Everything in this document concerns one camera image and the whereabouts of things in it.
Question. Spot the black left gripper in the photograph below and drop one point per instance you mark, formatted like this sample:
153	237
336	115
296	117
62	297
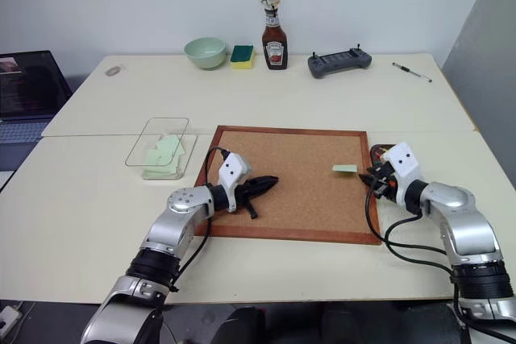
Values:
244	193

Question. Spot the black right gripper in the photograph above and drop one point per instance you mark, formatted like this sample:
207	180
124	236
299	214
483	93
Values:
385	185

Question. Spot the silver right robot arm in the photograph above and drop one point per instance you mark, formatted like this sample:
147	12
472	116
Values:
463	219

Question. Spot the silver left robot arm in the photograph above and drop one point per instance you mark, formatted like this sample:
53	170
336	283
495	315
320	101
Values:
177	223

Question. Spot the green sticky note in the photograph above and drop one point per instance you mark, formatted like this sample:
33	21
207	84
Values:
167	146
180	150
157	158
159	172
345	169

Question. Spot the dark brown tray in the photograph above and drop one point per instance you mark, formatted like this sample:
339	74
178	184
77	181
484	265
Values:
377	146

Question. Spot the clear plastic box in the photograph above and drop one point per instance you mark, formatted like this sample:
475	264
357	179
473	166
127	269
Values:
139	150

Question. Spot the wood-framed cork board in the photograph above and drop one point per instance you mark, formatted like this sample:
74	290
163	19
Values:
306	167

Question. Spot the black and white pen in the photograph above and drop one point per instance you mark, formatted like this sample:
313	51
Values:
411	71

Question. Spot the grey handheld controller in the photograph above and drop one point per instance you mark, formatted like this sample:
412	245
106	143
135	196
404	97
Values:
338	63

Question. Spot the green and yellow sponge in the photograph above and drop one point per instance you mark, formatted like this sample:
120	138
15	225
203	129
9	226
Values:
242	56

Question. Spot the ketchup bottle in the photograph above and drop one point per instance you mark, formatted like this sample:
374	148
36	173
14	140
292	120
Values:
275	46

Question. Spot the pale green bowl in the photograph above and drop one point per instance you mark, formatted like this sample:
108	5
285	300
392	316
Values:
205	53

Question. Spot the open laptop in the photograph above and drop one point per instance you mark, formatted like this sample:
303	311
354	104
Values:
28	86

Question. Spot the white power strip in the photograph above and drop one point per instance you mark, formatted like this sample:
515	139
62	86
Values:
8	317

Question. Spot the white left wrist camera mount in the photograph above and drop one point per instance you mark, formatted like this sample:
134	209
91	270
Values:
231	171

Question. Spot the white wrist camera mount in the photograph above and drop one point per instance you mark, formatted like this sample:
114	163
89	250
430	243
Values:
403	162
231	171

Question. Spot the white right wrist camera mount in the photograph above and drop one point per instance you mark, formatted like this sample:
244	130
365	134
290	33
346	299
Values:
403	162

